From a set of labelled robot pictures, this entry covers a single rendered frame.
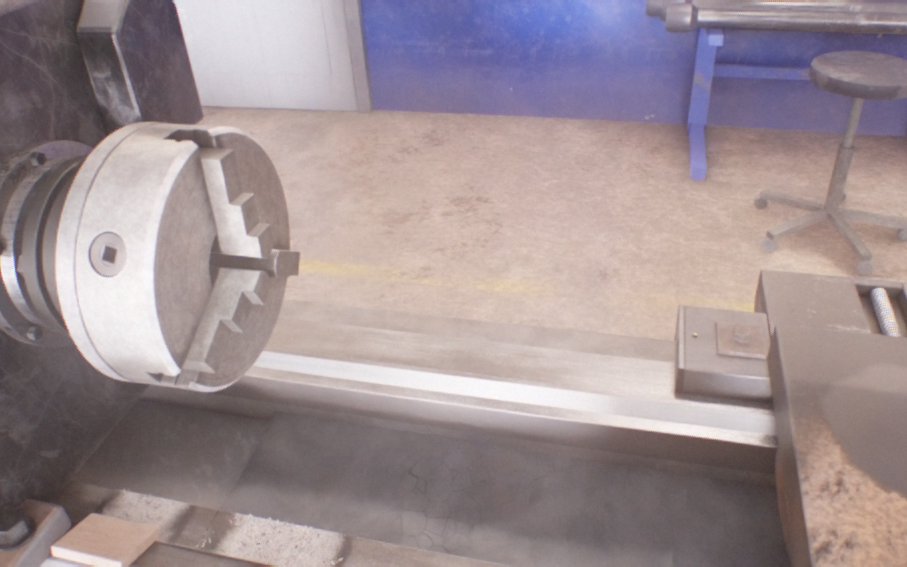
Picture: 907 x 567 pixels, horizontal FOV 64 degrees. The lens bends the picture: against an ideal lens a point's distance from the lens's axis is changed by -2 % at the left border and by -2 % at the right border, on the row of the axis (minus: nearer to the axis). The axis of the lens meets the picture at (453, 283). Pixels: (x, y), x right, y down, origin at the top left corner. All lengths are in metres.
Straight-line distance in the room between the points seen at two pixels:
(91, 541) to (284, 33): 3.44
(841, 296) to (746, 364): 0.20
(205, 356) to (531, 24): 3.16
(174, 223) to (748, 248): 2.40
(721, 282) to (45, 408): 2.17
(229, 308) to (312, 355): 0.30
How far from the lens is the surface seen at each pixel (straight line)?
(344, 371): 0.95
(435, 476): 0.96
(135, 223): 0.63
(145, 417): 1.17
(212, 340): 0.68
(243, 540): 0.81
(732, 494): 0.98
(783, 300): 1.04
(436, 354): 0.97
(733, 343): 0.94
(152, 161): 0.66
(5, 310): 0.79
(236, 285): 0.69
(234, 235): 0.69
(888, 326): 1.04
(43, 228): 0.75
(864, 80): 2.64
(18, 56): 0.82
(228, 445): 1.08
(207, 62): 4.35
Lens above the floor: 1.46
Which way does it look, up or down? 35 degrees down
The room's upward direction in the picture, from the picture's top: 4 degrees counter-clockwise
